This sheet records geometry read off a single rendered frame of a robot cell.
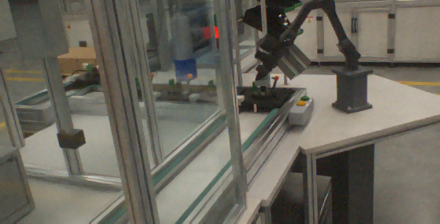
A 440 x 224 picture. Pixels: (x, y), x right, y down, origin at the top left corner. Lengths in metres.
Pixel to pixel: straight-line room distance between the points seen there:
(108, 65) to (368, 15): 5.47
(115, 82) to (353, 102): 1.57
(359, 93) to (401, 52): 4.00
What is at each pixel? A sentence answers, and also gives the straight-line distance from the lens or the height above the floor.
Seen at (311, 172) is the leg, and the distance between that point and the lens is 1.91.
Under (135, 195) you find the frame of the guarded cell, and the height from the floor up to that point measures 1.23.
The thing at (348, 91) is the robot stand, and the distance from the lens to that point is 2.16.
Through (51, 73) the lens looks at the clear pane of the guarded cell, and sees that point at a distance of 0.89.
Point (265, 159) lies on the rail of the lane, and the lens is 1.68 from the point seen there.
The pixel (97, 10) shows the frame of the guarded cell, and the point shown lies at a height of 1.59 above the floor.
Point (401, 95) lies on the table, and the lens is 2.45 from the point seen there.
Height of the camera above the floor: 1.65
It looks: 19 degrees down
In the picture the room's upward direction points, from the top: 6 degrees counter-clockwise
